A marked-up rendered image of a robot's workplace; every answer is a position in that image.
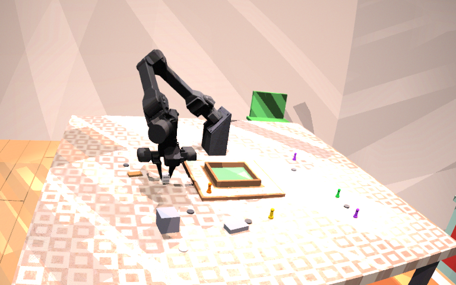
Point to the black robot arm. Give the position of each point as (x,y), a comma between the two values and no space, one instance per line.
(162,121)

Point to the tan flat square frame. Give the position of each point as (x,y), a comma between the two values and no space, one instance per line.
(233,197)

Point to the white die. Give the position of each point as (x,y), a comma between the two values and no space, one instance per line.
(165,177)

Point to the yellow game pawn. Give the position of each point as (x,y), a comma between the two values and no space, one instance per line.
(271,214)

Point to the white rectangular block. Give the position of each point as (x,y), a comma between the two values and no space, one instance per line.
(236,226)

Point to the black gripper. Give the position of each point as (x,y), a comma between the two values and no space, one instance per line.
(144,155)

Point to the orange flat bar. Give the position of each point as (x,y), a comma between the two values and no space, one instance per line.
(133,174)

